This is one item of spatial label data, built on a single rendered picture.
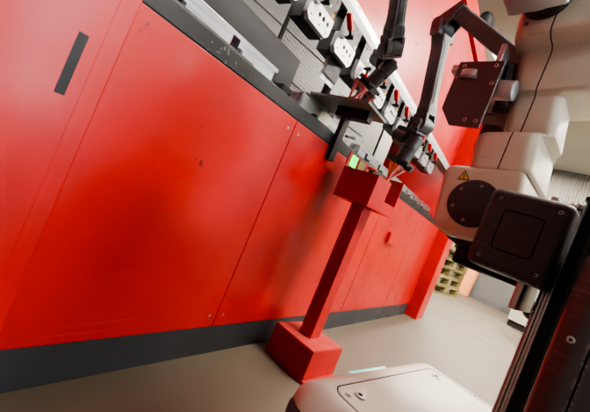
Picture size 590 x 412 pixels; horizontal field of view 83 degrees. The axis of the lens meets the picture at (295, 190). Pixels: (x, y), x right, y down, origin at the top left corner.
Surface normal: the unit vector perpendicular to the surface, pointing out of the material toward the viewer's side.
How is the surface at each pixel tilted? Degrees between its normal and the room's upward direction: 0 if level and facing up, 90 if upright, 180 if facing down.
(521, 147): 90
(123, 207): 90
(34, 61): 90
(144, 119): 90
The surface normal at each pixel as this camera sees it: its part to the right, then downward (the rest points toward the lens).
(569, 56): -0.67, -0.29
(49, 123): 0.75, 0.30
